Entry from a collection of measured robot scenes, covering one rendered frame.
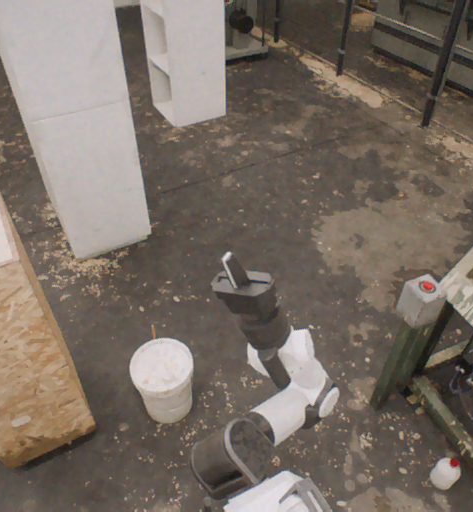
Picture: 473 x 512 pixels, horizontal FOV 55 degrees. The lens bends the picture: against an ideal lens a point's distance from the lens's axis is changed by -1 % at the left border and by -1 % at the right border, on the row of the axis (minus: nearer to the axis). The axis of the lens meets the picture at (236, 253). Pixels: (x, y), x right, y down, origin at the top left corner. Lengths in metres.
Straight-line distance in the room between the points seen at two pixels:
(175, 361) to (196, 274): 0.99
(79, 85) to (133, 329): 1.43
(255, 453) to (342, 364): 1.83
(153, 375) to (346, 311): 1.33
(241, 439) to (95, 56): 2.20
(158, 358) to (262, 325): 1.51
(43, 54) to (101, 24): 0.33
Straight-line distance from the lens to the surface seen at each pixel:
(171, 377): 2.19
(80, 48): 2.68
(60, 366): 2.00
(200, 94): 4.79
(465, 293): 2.06
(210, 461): 0.98
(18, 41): 2.62
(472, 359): 1.99
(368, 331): 2.92
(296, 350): 0.89
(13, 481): 2.61
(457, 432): 2.50
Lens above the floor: 2.25
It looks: 43 degrees down
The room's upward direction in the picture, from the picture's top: straight up
